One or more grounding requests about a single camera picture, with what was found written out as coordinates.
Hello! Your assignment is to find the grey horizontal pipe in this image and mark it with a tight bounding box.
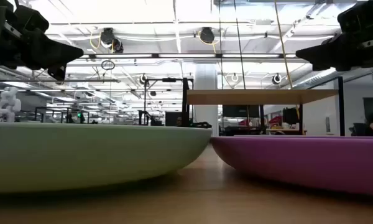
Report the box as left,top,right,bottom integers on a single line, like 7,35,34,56
0,78,121,83

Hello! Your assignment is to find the black monitor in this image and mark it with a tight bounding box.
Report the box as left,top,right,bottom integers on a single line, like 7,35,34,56
282,107,300,124
222,105,260,118

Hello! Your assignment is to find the light green plate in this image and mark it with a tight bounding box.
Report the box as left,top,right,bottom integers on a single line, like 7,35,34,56
0,121,213,194

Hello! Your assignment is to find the black office chair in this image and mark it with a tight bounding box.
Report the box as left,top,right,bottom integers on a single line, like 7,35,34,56
349,123,367,137

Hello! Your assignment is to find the purple plate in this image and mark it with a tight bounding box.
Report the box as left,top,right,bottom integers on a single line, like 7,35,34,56
210,134,373,197

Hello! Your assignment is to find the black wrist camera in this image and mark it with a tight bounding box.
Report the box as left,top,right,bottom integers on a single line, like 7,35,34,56
337,0,373,34
14,3,50,32

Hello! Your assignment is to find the yellow hanging cable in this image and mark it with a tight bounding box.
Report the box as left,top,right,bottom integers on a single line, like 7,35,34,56
273,0,306,137

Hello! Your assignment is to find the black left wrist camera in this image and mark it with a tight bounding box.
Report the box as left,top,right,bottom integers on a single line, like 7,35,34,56
14,3,50,32

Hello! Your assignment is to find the long ceiling light bar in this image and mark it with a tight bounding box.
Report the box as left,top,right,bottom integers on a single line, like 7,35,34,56
65,52,299,60

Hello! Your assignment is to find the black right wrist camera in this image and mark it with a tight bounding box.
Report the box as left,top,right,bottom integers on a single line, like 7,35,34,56
337,0,373,34

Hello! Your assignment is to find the black metal workstation frame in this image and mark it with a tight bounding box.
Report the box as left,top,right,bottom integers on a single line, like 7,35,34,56
144,77,194,126

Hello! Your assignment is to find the black hanging wire loop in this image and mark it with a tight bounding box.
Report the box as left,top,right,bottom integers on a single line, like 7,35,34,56
100,59,116,71

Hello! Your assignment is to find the black hanging cable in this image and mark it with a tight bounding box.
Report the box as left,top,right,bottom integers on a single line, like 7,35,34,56
233,0,247,90
217,0,224,90

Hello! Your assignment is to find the wooden shelf with black legs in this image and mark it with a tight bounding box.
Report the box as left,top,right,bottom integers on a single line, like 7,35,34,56
180,76,346,137

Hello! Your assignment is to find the black box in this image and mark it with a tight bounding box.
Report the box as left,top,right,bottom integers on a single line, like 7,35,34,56
165,111,183,127

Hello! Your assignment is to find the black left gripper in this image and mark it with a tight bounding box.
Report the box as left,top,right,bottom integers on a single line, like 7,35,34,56
0,0,85,82

